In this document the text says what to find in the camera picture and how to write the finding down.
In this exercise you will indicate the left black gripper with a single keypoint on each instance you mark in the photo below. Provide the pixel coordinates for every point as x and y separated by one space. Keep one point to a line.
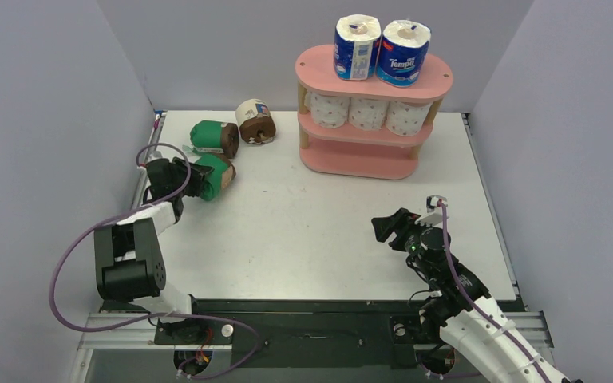
197 175

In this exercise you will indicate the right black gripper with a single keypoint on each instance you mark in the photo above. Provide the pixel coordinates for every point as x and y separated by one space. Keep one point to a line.
401 230

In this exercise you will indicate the green brown roll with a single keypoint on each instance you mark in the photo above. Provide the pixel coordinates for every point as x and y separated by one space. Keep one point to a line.
211 136
221 177

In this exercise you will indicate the pink three-tier shelf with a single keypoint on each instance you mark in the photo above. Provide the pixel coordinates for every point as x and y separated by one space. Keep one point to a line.
351 151

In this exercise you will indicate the floral white paper roll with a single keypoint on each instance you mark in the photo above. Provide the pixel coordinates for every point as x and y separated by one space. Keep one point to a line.
367 114

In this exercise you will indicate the blue paper roll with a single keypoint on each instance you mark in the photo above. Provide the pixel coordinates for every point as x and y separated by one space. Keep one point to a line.
356 44

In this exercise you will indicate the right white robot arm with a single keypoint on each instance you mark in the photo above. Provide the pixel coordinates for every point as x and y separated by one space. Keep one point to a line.
461 312

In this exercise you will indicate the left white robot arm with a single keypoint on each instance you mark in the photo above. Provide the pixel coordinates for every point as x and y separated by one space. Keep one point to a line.
129 263

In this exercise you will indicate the beige brown paper roll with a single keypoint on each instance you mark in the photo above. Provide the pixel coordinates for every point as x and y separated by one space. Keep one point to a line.
256 125

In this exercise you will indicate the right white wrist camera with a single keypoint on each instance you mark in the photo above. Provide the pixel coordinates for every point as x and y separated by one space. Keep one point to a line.
434 212

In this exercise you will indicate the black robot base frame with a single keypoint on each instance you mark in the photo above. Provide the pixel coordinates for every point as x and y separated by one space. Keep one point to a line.
275 341

